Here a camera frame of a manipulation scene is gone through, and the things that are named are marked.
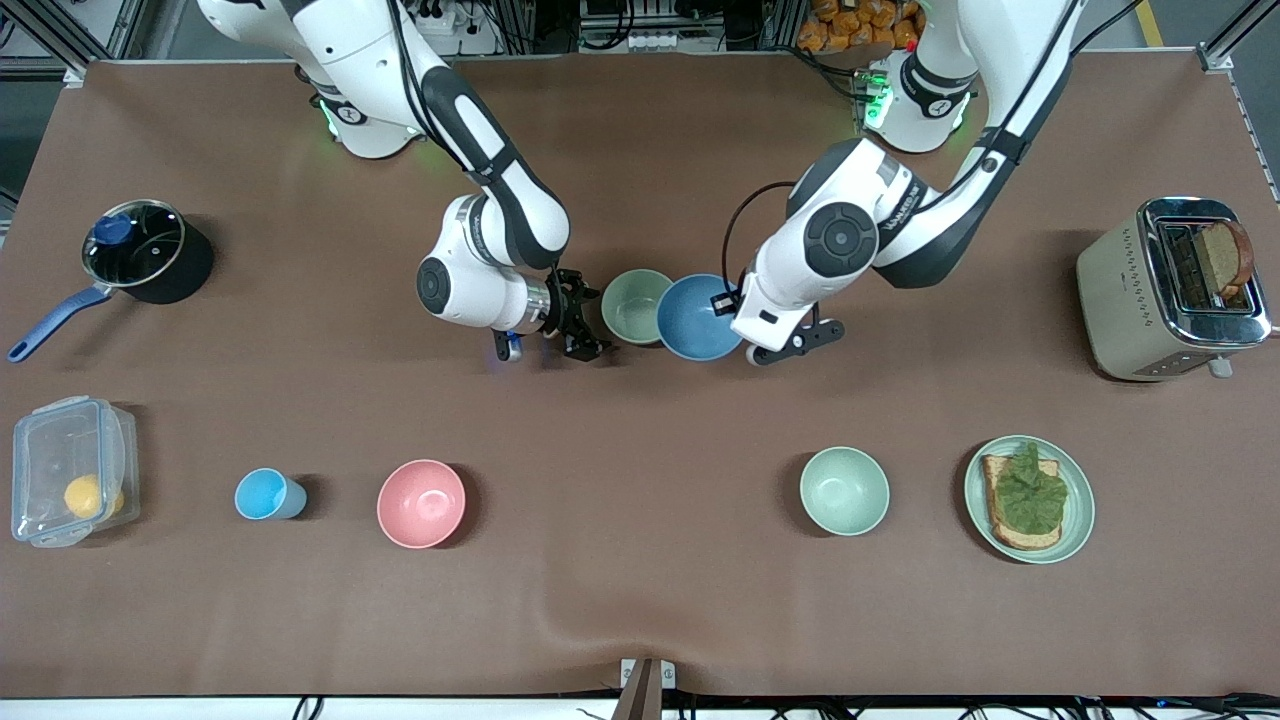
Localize blue bowl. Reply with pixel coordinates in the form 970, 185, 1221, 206
656, 273, 747, 363

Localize green bowl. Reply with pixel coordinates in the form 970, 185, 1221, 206
601, 268, 674, 347
799, 446, 891, 538

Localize pink bowl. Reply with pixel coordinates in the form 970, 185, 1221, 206
376, 459, 468, 550

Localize brown table mat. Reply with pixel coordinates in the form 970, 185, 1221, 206
0, 52, 1280, 699

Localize white power strip with plugs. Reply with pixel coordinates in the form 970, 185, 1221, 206
415, 0, 501, 57

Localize orange snack bag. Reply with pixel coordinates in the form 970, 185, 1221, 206
797, 0, 923, 54

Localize green lettuce leaf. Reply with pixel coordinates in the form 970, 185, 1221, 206
995, 442, 1069, 536

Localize blue cup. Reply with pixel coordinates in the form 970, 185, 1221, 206
234, 467, 309, 522

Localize beige chrome toaster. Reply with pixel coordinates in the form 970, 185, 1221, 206
1076, 196, 1274, 383

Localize bread slice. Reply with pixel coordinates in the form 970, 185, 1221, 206
981, 455, 1063, 552

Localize green plate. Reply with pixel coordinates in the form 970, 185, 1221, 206
964, 435, 1097, 566

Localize glass lid with blue knob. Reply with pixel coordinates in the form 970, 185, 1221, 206
82, 199, 188, 289

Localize brown toast slice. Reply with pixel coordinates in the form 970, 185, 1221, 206
1195, 220, 1255, 301

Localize yellow round fruit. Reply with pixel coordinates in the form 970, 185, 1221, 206
63, 474, 126, 521

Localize clear plastic lidded container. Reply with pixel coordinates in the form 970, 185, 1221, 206
11, 396, 141, 549

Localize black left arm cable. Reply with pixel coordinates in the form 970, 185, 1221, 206
722, 182, 803, 294

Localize metal bracket with post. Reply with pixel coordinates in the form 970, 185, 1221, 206
620, 657, 677, 720

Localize black pot with blue handle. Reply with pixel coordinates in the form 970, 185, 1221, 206
7, 199, 216, 363

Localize aluminium frame profile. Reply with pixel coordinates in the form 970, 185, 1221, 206
0, 0, 153, 87
1200, 0, 1266, 73

